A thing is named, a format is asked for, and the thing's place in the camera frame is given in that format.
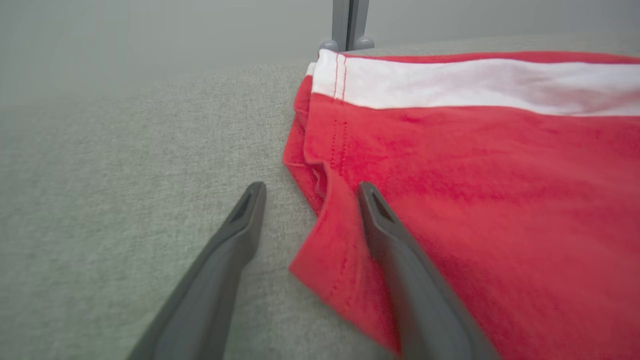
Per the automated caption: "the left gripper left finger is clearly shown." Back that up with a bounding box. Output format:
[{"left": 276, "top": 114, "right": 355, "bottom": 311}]
[{"left": 126, "top": 181, "right": 267, "bottom": 360}]

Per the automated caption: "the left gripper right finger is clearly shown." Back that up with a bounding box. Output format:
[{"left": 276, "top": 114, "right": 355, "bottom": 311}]
[{"left": 357, "top": 181, "right": 502, "bottom": 360}]

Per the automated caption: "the red and white garment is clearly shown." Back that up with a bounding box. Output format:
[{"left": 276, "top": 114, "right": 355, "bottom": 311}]
[{"left": 282, "top": 48, "right": 640, "bottom": 360}]

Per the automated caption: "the grey double partition post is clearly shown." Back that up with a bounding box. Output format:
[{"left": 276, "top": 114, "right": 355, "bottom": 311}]
[{"left": 319, "top": 0, "right": 375, "bottom": 53}]

